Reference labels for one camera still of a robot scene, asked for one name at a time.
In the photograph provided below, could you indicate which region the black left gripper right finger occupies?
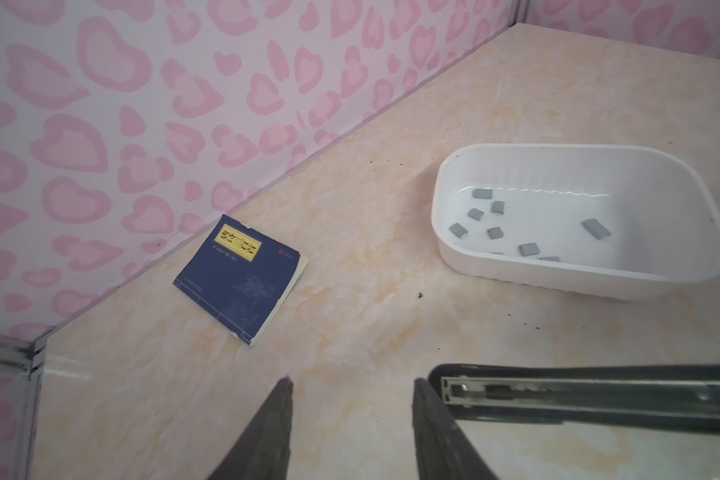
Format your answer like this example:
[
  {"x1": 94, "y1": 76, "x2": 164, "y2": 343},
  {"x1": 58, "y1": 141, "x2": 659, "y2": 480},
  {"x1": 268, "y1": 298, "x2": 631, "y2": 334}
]
[{"x1": 412, "y1": 378, "x2": 497, "y2": 480}]

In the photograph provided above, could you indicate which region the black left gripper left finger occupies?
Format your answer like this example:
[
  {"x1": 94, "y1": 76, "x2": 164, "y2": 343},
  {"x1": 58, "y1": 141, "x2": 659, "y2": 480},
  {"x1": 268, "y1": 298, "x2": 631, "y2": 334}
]
[{"x1": 208, "y1": 376, "x2": 294, "y2": 479}]

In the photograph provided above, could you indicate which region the blue book yellow label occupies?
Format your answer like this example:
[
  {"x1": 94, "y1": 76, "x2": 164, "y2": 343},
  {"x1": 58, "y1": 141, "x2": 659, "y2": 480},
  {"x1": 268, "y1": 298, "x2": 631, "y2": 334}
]
[{"x1": 173, "y1": 215, "x2": 308, "y2": 347}]

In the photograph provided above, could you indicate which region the white plastic tray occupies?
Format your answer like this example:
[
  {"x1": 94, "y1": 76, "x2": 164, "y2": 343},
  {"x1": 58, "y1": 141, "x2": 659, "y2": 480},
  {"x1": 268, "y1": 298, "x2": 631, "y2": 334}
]
[{"x1": 431, "y1": 144, "x2": 720, "y2": 301}]

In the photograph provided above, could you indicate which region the aluminium frame corner post left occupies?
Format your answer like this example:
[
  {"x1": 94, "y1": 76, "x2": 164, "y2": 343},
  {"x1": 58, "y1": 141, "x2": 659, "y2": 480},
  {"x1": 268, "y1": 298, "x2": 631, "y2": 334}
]
[{"x1": 0, "y1": 334, "x2": 45, "y2": 479}]

